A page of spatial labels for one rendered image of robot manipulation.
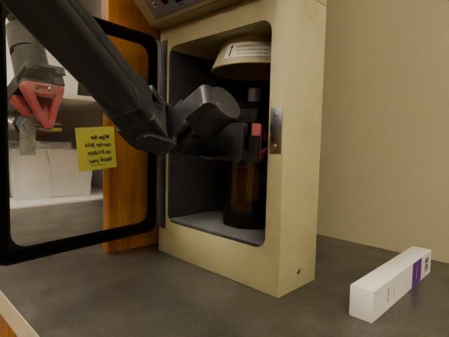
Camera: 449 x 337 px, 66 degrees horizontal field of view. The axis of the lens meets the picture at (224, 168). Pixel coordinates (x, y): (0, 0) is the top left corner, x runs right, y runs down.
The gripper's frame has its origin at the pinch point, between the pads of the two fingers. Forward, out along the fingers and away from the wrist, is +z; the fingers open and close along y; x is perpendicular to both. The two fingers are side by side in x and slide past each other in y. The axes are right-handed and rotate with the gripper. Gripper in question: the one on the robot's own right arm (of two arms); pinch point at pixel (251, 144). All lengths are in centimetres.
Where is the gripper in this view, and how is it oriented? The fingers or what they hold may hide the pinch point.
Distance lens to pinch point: 70.1
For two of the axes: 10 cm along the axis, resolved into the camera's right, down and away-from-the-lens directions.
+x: -0.6, 10.0, 0.4
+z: 6.7, 0.1, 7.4
